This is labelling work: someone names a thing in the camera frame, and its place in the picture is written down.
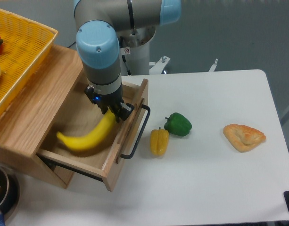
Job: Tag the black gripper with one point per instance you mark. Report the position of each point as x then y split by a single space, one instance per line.
109 97

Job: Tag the yellow toy banana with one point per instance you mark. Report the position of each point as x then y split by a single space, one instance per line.
93 138

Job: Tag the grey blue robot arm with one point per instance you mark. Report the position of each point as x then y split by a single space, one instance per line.
112 40

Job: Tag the open wooden top drawer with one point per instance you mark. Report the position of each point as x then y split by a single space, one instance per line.
87 160

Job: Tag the wooden drawer cabinet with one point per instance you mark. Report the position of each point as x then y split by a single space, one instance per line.
52 99

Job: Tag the yellow toy bell pepper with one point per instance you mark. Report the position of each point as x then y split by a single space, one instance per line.
159 139

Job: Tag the green toy bell pepper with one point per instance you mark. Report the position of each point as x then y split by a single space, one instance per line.
178 125

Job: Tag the yellow plastic basket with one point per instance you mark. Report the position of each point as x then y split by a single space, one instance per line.
26 44

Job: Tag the dark metal pot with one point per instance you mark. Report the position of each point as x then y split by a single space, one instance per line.
9 194

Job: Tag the toy bread pastry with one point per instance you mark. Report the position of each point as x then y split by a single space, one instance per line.
243 138

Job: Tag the black drawer handle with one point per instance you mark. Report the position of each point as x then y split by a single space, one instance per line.
127 157

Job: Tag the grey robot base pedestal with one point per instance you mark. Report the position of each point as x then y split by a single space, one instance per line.
135 50

